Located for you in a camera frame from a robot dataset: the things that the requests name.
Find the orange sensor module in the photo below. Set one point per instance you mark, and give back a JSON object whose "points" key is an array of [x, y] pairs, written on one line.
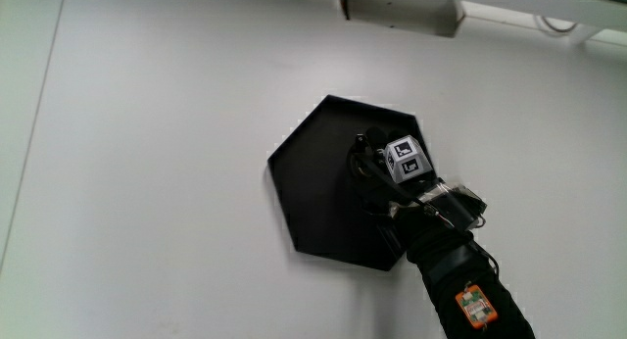
{"points": [[475, 307]]}

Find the black tape roll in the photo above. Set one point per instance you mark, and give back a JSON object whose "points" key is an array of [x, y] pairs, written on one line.
{"points": [[361, 171]]}

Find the white frame beam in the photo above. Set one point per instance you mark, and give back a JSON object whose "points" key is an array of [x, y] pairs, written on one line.
{"points": [[539, 3]]}

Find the white rectangular box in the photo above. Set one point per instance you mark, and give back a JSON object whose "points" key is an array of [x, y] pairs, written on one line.
{"points": [[399, 8]]}

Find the black hexagonal plate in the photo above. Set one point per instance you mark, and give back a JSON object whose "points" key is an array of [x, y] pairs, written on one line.
{"points": [[313, 192]]}

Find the person's right forearm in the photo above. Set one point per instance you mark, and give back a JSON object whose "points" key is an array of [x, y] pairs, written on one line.
{"points": [[441, 251]]}

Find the person's right hand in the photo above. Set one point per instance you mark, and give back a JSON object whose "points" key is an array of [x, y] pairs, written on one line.
{"points": [[407, 163]]}

